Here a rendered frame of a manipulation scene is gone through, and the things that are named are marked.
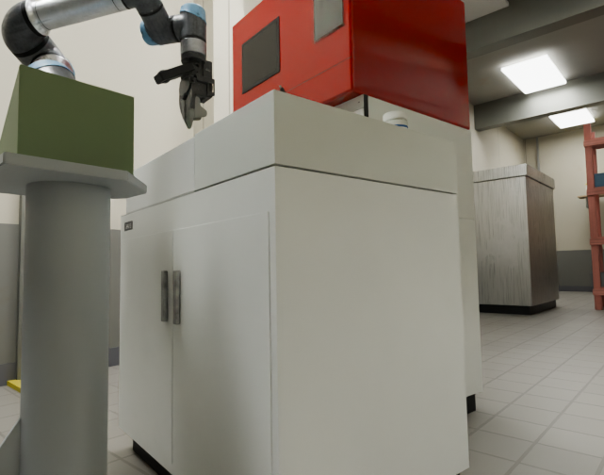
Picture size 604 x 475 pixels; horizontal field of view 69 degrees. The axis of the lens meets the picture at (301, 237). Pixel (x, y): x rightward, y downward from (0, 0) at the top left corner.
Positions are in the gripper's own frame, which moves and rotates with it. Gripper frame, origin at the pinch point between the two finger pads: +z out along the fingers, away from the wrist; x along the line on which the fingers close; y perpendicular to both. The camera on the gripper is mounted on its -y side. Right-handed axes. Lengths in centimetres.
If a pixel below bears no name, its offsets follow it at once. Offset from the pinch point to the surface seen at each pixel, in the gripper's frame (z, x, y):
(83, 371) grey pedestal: 62, -21, -31
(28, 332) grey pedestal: 53, -16, -40
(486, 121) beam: -216, 273, 697
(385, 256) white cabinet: 40, -50, 26
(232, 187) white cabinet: 24.3, -33.6, -4.6
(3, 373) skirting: 97, 179, -28
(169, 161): 11.4, 1.8, -4.6
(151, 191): 17.9, 15.8, -4.6
